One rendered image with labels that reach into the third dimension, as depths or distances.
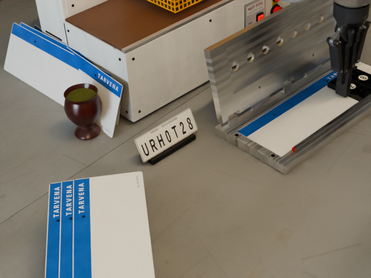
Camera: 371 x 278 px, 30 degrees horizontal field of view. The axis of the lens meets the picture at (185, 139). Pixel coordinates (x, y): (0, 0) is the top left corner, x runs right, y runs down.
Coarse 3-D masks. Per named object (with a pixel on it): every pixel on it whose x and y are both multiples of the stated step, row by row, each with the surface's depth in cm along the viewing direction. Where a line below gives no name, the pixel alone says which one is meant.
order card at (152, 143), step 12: (168, 120) 150; (180, 120) 152; (192, 120) 154; (156, 132) 149; (168, 132) 150; (180, 132) 152; (192, 132) 154; (144, 144) 147; (156, 144) 149; (168, 144) 151; (144, 156) 147
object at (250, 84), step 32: (320, 0) 165; (256, 32) 153; (288, 32) 160; (320, 32) 168; (224, 64) 147; (256, 64) 155; (288, 64) 161; (320, 64) 169; (224, 96) 150; (256, 96) 156
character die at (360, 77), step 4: (352, 72) 167; (356, 72) 167; (360, 72) 167; (364, 72) 167; (352, 76) 166; (356, 76) 167; (360, 76) 165; (364, 76) 165; (368, 76) 165; (356, 80) 164; (360, 80) 164; (364, 80) 164; (368, 80) 164; (364, 84) 162; (368, 84) 162
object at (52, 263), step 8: (56, 184) 129; (56, 192) 127; (56, 200) 126; (48, 208) 124; (56, 208) 124; (48, 216) 122; (56, 216) 122; (48, 224) 121; (56, 224) 120; (48, 232) 119; (56, 232) 119; (48, 240) 118; (56, 240) 117; (48, 248) 116; (56, 248) 116; (48, 256) 115; (56, 256) 114; (48, 264) 113; (56, 264) 113; (48, 272) 112; (56, 272) 112
